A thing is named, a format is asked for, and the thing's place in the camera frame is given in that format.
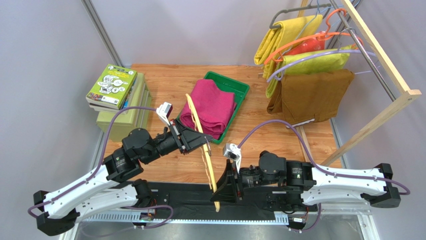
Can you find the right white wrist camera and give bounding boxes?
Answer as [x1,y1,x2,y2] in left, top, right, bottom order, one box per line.
[222,143,242,173]

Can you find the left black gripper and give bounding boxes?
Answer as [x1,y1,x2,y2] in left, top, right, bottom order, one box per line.
[141,118,214,165]

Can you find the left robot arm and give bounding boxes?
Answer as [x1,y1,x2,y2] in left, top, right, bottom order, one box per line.
[33,120,214,236]

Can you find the aluminium corner post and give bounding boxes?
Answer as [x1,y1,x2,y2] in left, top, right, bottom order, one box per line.
[81,0,124,67]

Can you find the green plastic tray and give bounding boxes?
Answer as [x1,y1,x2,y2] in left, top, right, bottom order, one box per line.
[176,70,251,146]

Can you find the lime green trousers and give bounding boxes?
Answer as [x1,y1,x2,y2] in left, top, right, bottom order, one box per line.
[265,45,355,99]

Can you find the yellow trousers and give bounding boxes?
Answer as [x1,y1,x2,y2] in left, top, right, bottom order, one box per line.
[254,14,323,79]

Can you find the cream yellow hanger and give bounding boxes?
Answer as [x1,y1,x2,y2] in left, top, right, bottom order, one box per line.
[185,94,218,193]

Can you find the brown trousers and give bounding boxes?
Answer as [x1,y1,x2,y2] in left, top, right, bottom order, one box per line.
[266,69,355,125]

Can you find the red orange trousers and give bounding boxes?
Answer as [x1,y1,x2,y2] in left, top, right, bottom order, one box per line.
[284,37,325,56]

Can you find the metal hanging rail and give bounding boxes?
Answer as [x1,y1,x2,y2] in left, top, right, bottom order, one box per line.
[330,0,401,102]

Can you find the pink trousers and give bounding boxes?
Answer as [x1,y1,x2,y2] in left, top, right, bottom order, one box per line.
[189,79,236,140]

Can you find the lilac hanger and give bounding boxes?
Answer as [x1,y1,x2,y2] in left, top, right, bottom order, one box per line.
[266,49,362,83]

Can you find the wooden clothes rack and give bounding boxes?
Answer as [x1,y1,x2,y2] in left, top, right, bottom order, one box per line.
[257,0,422,167]

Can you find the orange hanger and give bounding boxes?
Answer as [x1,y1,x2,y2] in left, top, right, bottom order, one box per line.
[263,8,351,65]

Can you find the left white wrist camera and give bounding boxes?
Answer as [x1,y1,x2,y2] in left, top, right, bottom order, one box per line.
[155,101,173,126]

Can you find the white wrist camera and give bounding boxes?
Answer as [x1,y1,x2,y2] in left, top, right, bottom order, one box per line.
[222,143,242,173]
[155,101,173,126]

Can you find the grey hanger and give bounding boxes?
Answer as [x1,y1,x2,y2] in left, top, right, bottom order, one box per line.
[269,3,332,30]

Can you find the black base mat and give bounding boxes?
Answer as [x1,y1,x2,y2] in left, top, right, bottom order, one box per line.
[88,180,319,221]

